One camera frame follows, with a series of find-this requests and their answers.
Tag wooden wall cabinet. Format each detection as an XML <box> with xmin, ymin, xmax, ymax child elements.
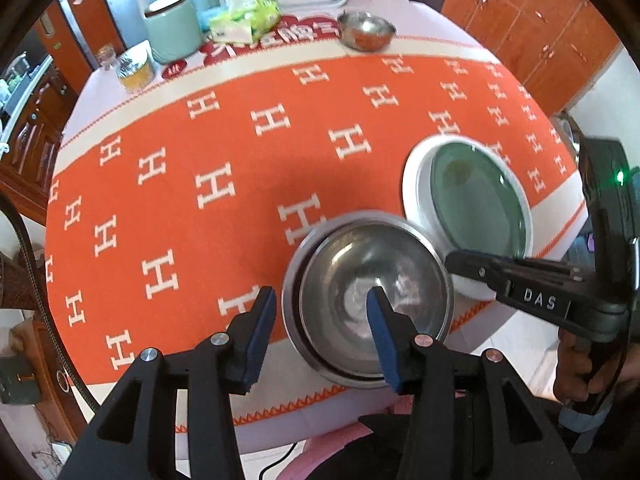
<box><xmin>440</xmin><ymin>0</ymin><xmax>626</xmax><ymax>111</ymax></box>

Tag green plate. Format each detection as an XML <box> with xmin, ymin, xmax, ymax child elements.
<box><xmin>429</xmin><ymin>141</ymin><xmax>533</xmax><ymax>261</ymax></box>

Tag person's right hand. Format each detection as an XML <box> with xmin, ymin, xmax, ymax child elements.
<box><xmin>552</xmin><ymin>329</ymin><xmax>611</xmax><ymax>407</ymax></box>

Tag orange patterned tablecloth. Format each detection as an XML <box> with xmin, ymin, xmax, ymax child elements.
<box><xmin>44</xmin><ymin>35</ymin><xmax>591</xmax><ymax>426</ymax></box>

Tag small stainless steel bowl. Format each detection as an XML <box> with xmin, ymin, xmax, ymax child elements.
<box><xmin>336</xmin><ymin>10</ymin><xmax>397</xmax><ymax>52</ymax></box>

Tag person's pink garment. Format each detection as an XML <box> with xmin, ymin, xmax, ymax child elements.
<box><xmin>272</xmin><ymin>395</ymin><xmax>416</xmax><ymax>480</ymax></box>

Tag wooden kitchen cabinet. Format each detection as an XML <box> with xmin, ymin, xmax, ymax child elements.
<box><xmin>0</xmin><ymin>50</ymin><xmax>76</xmax><ymax>221</ymax></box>

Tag blue plastic packet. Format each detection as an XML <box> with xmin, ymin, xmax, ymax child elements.
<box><xmin>197</xmin><ymin>2</ymin><xmax>226</xmax><ymax>31</ymax></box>

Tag green tissue pack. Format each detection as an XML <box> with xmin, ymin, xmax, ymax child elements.
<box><xmin>208</xmin><ymin>0</ymin><xmax>282</xmax><ymax>45</ymax></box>

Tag medium stainless steel bowl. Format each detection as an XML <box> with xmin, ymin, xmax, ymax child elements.
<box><xmin>299</xmin><ymin>220</ymin><xmax>451</xmax><ymax>378</ymax></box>

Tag green canister with dark lid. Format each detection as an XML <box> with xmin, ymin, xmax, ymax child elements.
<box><xmin>143</xmin><ymin>0</ymin><xmax>203</xmax><ymax>65</ymax></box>

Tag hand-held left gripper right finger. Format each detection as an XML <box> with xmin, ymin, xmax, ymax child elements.
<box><xmin>366</xmin><ymin>285</ymin><xmax>571</xmax><ymax>480</ymax></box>

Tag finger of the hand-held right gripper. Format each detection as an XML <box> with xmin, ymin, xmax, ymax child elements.
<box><xmin>500</xmin><ymin>257</ymin><xmax>586</xmax><ymax>285</ymax></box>
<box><xmin>445</xmin><ymin>250</ymin><xmax>516</xmax><ymax>293</ymax></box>

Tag large stainless steel bowl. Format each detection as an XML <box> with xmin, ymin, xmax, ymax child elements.
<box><xmin>281</xmin><ymin>211</ymin><xmax>456</xmax><ymax>391</ymax></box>

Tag glass jar with yellow contents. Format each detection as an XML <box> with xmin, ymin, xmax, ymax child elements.
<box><xmin>116</xmin><ymin>42</ymin><xmax>156</xmax><ymax>93</ymax></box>

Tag large white plate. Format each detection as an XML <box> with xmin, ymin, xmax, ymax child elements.
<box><xmin>402</xmin><ymin>135</ymin><xmax>535</xmax><ymax>301</ymax></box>

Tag person's dark trousers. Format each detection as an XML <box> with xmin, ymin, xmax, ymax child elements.
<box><xmin>357</xmin><ymin>412</ymin><xmax>416</xmax><ymax>480</ymax></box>

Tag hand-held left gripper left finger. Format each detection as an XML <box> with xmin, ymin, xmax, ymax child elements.
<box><xmin>60</xmin><ymin>286</ymin><xmax>278</xmax><ymax>480</ymax></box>

